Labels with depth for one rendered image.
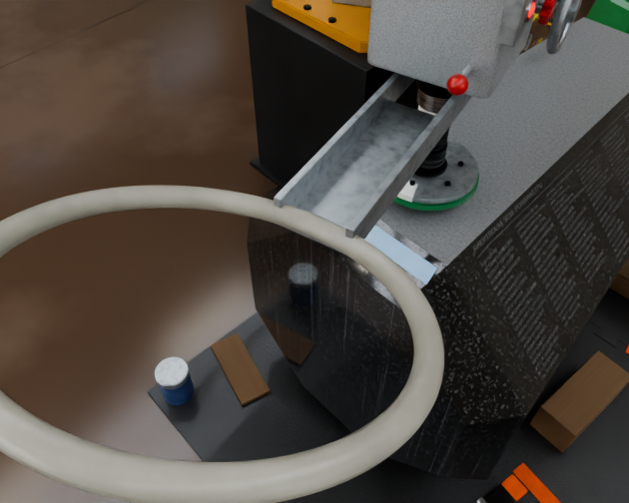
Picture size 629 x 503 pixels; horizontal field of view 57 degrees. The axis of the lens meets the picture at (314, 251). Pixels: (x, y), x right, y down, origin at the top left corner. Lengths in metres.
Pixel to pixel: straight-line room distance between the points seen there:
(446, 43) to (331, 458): 0.69
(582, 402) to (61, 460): 1.66
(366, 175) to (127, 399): 1.33
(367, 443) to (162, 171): 2.32
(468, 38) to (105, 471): 0.76
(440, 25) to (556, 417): 1.25
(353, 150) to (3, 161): 2.28
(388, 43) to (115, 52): 2.74
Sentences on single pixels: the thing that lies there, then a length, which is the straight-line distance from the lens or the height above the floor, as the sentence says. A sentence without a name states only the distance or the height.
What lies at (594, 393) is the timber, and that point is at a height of 0.14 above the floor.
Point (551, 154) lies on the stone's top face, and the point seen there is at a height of 0.87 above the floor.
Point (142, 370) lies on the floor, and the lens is 2.05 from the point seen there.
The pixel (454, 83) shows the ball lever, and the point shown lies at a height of 1.23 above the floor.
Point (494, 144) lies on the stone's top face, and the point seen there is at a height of 0.87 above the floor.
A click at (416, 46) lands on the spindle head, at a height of 1.23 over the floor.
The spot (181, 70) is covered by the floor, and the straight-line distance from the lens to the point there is 3.36.
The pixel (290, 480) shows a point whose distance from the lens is 0.44.
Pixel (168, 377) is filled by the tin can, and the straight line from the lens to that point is 1.84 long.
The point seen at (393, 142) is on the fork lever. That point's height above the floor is 1.12.
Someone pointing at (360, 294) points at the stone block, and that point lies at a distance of 1.22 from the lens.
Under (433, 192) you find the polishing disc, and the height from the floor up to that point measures 0.93.
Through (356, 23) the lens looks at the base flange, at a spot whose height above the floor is 0.78.
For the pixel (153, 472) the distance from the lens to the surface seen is 0.42.
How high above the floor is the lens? 1.71
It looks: 49 degrees down
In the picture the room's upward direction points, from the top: straight up
